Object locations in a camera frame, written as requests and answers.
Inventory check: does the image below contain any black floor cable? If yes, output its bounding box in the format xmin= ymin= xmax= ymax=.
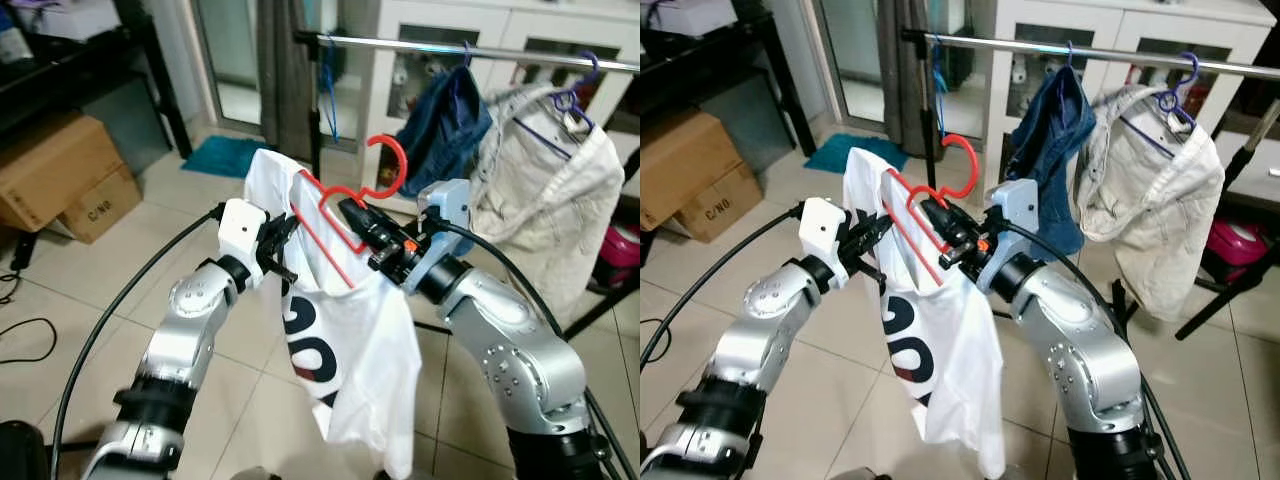
xmin=0 ymin=268 xmax=59 ymax=367
xmin=640 ymin=316 xmax=673 ymax=365

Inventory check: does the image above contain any silver clothes rack rail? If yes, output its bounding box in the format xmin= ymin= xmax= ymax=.
xmin=295 ymin=30 xmax=641 ymax=76
xmin=905 ymin=28 xmax=1280 ymax=81

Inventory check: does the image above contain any purple plastic hanger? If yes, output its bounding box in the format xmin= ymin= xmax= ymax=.
xmin=513 ymin=50 xmax=602 ymax=161
xmin=1118 ymin=52 xmax=1202 ymax=161

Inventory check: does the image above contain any blue denim garment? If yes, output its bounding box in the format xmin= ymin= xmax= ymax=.
xmin=1005 ymin=65 xmax=1100 ymax=257
xmin=394 ymin=65 xmax=494 ymax=198

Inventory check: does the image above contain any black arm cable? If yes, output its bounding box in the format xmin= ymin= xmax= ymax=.
xmin=428 ymin=218 xmax=641 ymax=480
xmin=998 ymin=220 xmax=1193 ymax=480
xmin=640 ymin=203 xmax=807 ymax=369
xmin=48 ymin=203 xmax=226 ymax=480

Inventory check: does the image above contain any white printed t-shirt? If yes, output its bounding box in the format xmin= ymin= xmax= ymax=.
xmin=843 ymin=147 xmax=1008 ymax=480
xmin=244 ymin=148 xmax=424 ymax=480

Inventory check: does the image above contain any grey curtain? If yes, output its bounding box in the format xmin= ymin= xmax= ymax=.
xmin=876 ymin=0 xmax=931 ymax=159
xmin=256 ymin=0 xmax=313 ymax=153

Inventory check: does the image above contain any red plastic hanger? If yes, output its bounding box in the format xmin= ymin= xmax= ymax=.
xmin=880 ymin=132 xmax=980 ymax=288
xmin=292 ymin=134 xmax=410 ymax=292

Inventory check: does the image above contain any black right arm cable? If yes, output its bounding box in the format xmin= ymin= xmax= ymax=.
xmin=998 ymin=220 xmax=1193 ymax=480
xmin=428 ymin=218 xmax=641 ymax=480

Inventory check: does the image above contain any small printed cardboard box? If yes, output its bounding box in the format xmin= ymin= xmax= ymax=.
xmin=675 ymin=160 xmax=767 ymax=245
xmin=60 ymin=165 xmax=144 ymax=245

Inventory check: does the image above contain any glass door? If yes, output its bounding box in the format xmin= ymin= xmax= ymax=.
xmin=194 ymin=0 xmax=263 ymax=133
xmin=812 ymin=0 xmax=883 ymax=131

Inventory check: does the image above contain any white box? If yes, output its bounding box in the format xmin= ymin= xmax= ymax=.
xmin=642 ymin=0 xmax=743 ymax=39
xmin=8 ymin=0 xmax=123 ymax=43

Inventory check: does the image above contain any teal floor mat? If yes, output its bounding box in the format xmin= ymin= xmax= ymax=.
xmin=804 ymin=132 xmax=911 ymax=174
xmin=180 ymin=135 xmax=267 ymax=180

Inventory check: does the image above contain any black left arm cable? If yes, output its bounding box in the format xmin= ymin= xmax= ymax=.
xmin=640 ymin=203 xmax=807 ymax=369
xmin=48 ymin=203 xmax=226 ymax=480

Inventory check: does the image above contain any pink seat black chair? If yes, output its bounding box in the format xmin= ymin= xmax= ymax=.
xmin=1204 ymin=217 xmax=1273 ymax=288
xmin=598 ymin=224 xmax=641 ymax=293

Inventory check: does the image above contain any white glass door cabinet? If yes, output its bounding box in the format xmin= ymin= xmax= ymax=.
xmin=338 ymin=0 xmax=641 ymax=196
xmin=972 ymin=0 xmax=1280 ymax=186

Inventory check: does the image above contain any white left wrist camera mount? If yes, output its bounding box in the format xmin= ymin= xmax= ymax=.
xmin=217 ymin=198 xmax=271 ymax=269
xmin=800 ymin=197 xmax=852 ymax=267

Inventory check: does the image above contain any large cardboard box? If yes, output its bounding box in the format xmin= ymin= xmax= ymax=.
xmin=0 ymin=112 xmax=127 ymax=233
xmin=640 ymin=108 xmax=751 ymax=231

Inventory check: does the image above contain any pale blue right wrist camera mount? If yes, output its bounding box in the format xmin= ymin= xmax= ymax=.
xmin=985 ymin=178 xmax=1041 ymax=293
xmin=417 ymin=180 xmax=473 ymax=296

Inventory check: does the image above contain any black shelf unit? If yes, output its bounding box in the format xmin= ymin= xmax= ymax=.
xmin=640 ymin=0 xmax=819 ymax=159
xmin=0 ymin=0 xmax=193 ymax=161

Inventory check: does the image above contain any black rack post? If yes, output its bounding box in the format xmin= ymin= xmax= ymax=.
xmin=303 ymin=32 xmax=323 ymax=183
xmin=922 ymin=32 xmax=943 ymax=193

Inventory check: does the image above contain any beige jacket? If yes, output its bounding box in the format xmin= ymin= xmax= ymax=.
xmin=1074 ymin=84 xmax=1227 ymax=323
xmin=468 ymin=84 xmax=627 ymax=323

